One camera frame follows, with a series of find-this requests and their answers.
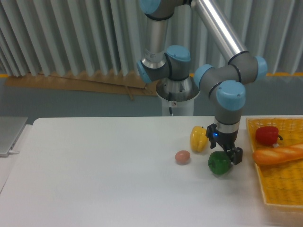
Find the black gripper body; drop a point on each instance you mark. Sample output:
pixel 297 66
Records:
pixel 224 140

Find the green bell pepper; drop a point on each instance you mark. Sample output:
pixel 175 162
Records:
pixel 219 163

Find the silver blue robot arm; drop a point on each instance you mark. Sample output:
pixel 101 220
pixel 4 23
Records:
pixel 224 86

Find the yellow woven basket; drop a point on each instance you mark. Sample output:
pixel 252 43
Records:
pixel 281 184

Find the yellow bell pepper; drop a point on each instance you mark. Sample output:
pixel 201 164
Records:
pixel 198 139

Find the orange baguette bread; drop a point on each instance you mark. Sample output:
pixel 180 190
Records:
pixel 278 155

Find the brown egg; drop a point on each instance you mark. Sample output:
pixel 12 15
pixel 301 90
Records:
pixel 182 157

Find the red bell pepper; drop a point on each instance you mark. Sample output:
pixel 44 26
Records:
pixel 268 135

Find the brown cardboard sheet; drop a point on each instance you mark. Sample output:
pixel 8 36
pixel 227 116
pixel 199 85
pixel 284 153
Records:
pixel 130 84

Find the silver laptop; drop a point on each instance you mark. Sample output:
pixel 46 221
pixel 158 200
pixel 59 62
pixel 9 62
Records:
pixel 10 130

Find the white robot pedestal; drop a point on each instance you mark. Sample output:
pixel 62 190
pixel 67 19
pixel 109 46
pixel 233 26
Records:
pixel 177 108

